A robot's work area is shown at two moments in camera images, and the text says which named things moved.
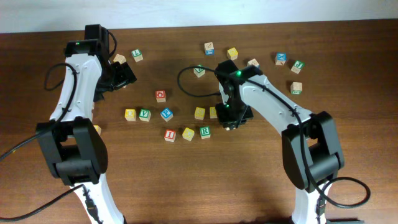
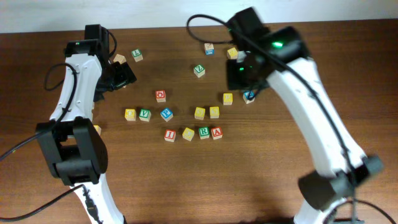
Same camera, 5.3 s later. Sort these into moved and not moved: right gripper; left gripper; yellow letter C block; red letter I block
Moved: right gripper
Not moved: yellow letter C block; left gripper; red letter I block
